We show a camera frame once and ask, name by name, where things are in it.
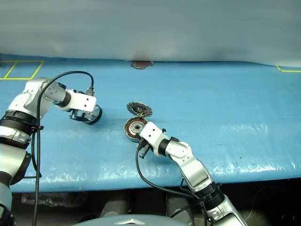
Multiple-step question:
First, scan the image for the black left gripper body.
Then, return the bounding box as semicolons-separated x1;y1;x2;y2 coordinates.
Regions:
69;110;86;121

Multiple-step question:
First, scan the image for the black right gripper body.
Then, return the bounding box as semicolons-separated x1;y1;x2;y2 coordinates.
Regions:
136;138;150;159

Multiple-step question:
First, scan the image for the silver spoked rotor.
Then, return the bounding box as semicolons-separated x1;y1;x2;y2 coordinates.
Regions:
82;105;103;126

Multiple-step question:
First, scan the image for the motor housing with copper windings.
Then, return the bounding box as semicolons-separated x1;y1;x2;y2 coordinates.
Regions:
124;117;148;143

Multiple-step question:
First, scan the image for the dark round hinged motor lid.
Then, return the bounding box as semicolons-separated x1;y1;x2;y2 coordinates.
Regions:
126;101;153;118

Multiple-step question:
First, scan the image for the dark rounded grey shape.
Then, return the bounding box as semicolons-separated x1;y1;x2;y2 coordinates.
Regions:
100;199;131;218
166;190;195;222

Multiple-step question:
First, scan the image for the grey curved cover with emblem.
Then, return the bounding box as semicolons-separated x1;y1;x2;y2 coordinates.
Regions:
79;214;189;226

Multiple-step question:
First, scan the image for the crumpled black plastic sheet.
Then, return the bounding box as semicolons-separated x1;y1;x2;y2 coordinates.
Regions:
21;192;87;208

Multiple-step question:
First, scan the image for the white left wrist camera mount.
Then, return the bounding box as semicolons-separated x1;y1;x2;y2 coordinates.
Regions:
55;89;97;113

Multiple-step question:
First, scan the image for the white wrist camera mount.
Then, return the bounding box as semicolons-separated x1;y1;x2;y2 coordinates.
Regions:
55;89;97;113
140;121;169;157

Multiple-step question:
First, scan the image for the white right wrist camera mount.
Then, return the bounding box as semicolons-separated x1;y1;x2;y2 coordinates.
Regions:
140;121;169;157

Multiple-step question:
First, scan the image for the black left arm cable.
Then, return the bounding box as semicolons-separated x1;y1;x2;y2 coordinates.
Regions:
30;71;96;226

